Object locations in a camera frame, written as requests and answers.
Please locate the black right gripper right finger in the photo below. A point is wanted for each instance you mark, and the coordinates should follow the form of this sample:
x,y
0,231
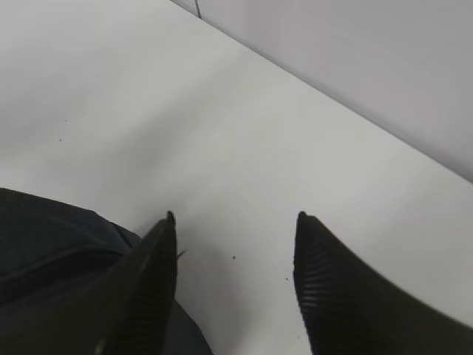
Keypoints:
x,y
349,308

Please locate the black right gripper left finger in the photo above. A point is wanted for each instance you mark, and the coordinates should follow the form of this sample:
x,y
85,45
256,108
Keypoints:
x,y
125,312

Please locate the dark navy lunch bag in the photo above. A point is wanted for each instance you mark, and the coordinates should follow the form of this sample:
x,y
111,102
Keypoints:
x,y
52,252

